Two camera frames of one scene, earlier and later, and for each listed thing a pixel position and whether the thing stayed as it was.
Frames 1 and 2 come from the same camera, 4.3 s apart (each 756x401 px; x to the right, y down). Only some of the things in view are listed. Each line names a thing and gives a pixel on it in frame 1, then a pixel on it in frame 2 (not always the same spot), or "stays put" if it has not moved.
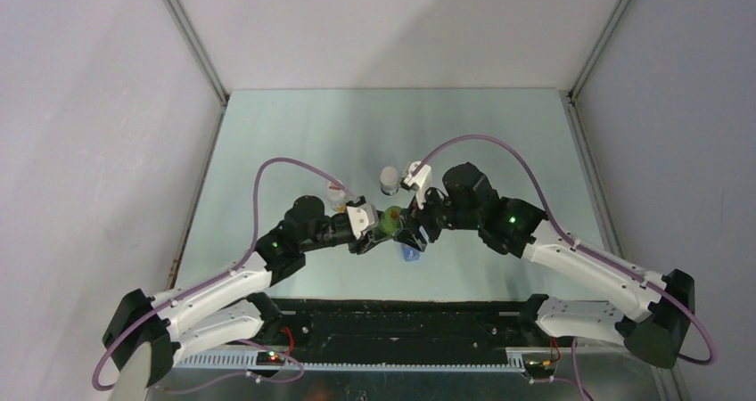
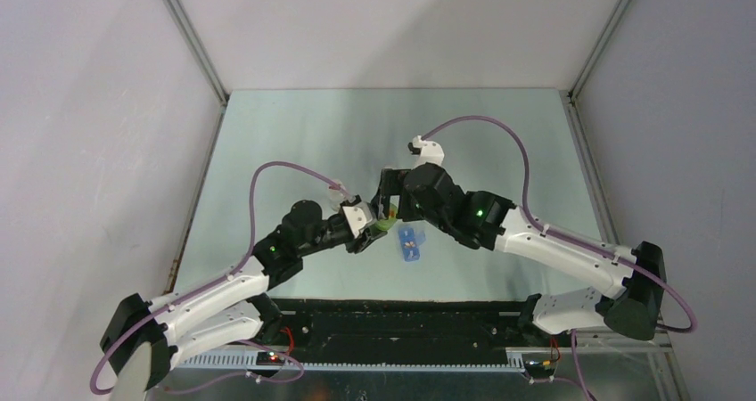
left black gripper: x=365 y=242 stays put
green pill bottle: x=390 y=219 stays put
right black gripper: x=421 y=216 -> x=391 y=184
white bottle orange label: x=337 y=197 stays put
